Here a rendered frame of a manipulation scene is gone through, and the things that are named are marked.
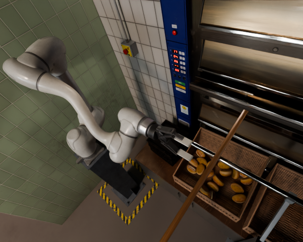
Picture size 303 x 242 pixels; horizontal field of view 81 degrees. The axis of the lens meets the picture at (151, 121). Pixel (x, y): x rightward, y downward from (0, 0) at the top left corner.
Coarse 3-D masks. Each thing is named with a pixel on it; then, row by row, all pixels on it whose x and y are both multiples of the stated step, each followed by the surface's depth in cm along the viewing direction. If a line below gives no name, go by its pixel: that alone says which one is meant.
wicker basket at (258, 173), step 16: (208, 144) 160; (208, 160) 162; (240, 160) 146; (256, 160) 136; (176, 176) 153; (192, 176) 157; (224, 176) 152; (240, 176) 149; (224, 192) 144; (224, 208) 125; (240, 208) 136
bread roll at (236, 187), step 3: (234, 183) 142; (231, 186) 142; (234, 186) 141; (237, 186) 139; (240, 186) 139; (234, 189) 141; (237, 189) 140; (240, 189) 138; (243, 189) 139; (237, 192) 140; (240, 192) 139
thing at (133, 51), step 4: (124, 44) 135; (128, 44) 133; (132, 44) 133; (124, 48) 138; (132, 48) 135; (136, 48) 138; (128, 52) 138; (132, 52) 136; (136, 52) 140; (132, 56) 139
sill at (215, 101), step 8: (208, 96) 131; (216, 104) 127; (224, 104) 123; (232, 112) 123; (240, 112) 118; (248, 112) 116; (256, 120) 113; (264, 120) 110; (272, 120) 109; (272, 128) 110; (280, 128) 106; (288, 128) 104; (296, 136) 103
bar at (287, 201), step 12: (192, 144) 111; (240, 168) 97; (264, 180) 91; (276, 192) 88; (288, 192) 88; (288, 204) 86; (300, 204) 83; (276, 216) 90; (228, 240) 172; (252, 240) 102; (264, 240) 93
